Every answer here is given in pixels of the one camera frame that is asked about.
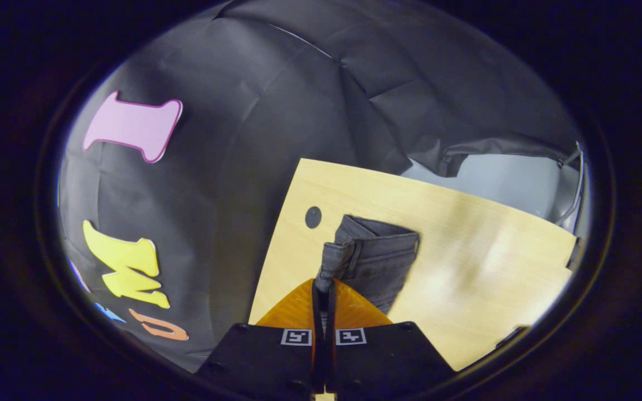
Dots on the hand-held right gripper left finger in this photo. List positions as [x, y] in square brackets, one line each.
[265, 356]

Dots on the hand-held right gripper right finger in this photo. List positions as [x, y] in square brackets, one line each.
[382, 356]

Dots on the black jeans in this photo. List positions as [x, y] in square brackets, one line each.
[377, 256]

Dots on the black backdrop cloth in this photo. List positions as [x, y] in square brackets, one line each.
[243, 139]

